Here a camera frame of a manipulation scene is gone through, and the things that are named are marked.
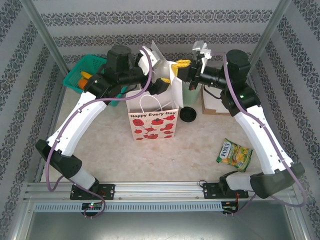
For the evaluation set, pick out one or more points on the brown cardboard napkin box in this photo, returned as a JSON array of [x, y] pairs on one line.
[[207, 102]]

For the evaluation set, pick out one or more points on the printed paper gift bag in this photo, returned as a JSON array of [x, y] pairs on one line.
[[152, 130]]

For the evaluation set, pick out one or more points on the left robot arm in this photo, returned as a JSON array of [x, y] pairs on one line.
[[75, 125]]

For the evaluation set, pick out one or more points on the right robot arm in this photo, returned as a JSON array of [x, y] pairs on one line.
[[262, 140]]

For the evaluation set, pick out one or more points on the mint green straw holder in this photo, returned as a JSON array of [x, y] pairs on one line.
[[191, 97]]

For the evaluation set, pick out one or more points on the teal plastic basket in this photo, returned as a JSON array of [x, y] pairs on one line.
[[85, 65]]

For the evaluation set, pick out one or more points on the stack of black plastic lids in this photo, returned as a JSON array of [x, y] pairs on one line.
[[188, 115]]

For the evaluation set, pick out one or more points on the orange toy fruit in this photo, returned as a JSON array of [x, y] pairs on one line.
[[82, 83]]

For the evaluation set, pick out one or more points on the stack of white napkins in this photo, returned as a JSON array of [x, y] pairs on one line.
[[220, 109]]

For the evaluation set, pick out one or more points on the green candy bag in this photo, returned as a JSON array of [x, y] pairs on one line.
[[233, 155]]

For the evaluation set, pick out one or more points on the small circuit board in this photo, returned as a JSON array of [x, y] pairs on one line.
[[91, 206], [230, 207]]

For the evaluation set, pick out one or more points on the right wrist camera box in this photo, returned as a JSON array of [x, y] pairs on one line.
[[202, 50]]

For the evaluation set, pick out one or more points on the aluminium frame post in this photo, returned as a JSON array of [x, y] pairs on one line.
[[270, 32], [43, 32]]

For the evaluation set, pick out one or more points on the aluminium table edge rail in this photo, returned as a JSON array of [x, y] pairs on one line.
[[52, 120]]

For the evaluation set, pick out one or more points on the aluminium mounting rail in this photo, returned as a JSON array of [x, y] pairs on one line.
[[155, 190]]

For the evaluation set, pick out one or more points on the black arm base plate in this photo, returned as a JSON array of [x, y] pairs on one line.
[[108, 191], [208, 191]]

